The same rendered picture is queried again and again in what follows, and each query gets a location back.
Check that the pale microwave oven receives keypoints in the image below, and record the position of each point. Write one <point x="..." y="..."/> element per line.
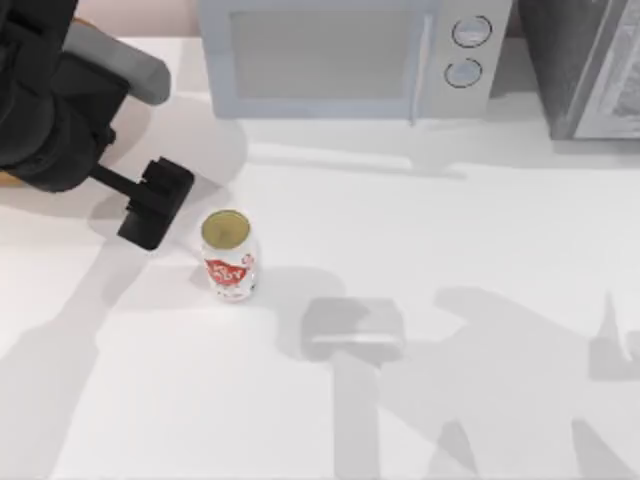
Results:
<point x="345" y="55"/>

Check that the red and white can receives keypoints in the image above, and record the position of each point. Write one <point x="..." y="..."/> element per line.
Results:
<point x="231" y="260"/>

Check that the microwave oven door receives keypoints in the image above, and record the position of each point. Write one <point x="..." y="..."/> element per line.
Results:
<point x="320" y="60"/>

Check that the microwave oven knob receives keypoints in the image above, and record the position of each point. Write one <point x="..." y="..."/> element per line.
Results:
<point x="463" y="73"/>
<point x="472" y="31"/>

